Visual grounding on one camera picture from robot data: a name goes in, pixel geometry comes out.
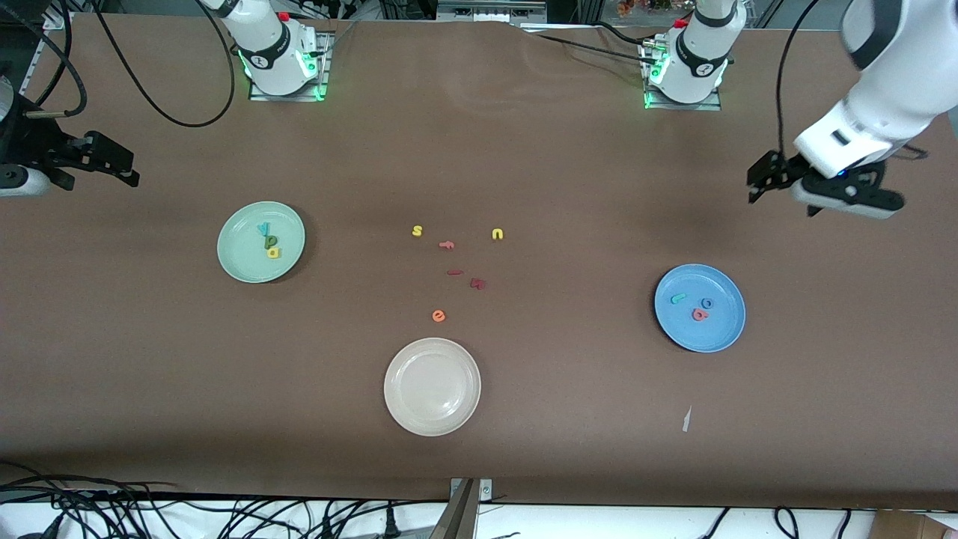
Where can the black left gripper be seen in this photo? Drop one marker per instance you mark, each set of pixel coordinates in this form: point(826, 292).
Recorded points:
point(780, 169)

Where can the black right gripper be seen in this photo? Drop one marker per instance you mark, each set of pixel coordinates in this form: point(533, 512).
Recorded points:
point(31, 144)

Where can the pink foam letter b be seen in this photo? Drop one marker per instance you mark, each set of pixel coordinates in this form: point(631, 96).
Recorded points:
point(696, 316)

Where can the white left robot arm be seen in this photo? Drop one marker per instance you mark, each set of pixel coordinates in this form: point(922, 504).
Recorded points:
point(692, 60)

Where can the light green plastic plate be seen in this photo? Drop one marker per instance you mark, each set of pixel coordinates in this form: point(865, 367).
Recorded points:
point(239, 254)

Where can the blue plastic plate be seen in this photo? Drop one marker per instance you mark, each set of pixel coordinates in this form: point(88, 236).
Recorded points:
point(718, 333)

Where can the small white paper scrap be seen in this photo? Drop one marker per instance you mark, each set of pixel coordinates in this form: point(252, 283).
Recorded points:
point(686, 421)

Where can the grey power strip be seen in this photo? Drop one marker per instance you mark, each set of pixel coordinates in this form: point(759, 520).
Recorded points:
point(490, 7)

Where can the brown cardboard box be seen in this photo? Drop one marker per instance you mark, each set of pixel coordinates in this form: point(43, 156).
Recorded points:
point(917, 525)

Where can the beige plastic plate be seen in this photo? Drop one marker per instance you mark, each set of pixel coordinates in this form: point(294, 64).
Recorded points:
point(432, 387)

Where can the metal table leg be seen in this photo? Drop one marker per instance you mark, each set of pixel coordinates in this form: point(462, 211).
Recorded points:
point(460, 516)

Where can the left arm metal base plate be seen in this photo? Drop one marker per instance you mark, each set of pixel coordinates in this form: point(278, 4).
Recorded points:
point(685, 107)

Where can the aluminium corner bracket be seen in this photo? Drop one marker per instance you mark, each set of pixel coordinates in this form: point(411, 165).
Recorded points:
point(58, 20)

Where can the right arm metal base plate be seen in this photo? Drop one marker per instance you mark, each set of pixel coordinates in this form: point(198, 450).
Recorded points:
point(288, 97)

